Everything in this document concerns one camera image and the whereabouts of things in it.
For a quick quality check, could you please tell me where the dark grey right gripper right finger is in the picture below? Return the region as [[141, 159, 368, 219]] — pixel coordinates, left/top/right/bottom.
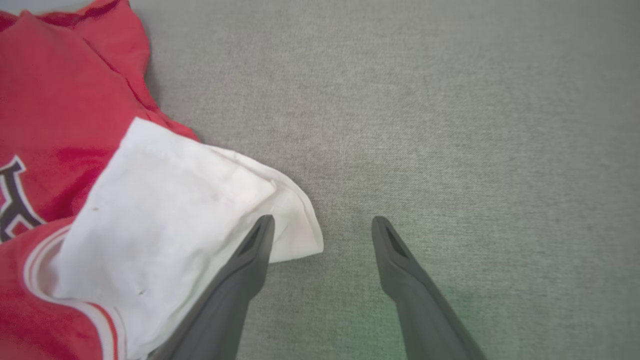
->
[[371, 215, 487, 360]]

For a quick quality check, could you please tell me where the grey fabric sofa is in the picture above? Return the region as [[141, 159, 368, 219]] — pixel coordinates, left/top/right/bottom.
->
[[0, 0, 640, 360]]

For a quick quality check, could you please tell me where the red white jersey shirt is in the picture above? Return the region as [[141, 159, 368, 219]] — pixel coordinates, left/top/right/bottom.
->
[[0, 0, 325, 360]]

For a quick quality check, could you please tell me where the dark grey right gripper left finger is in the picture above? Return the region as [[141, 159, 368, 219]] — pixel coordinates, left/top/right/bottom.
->
[[155, 214, 276, 360]]

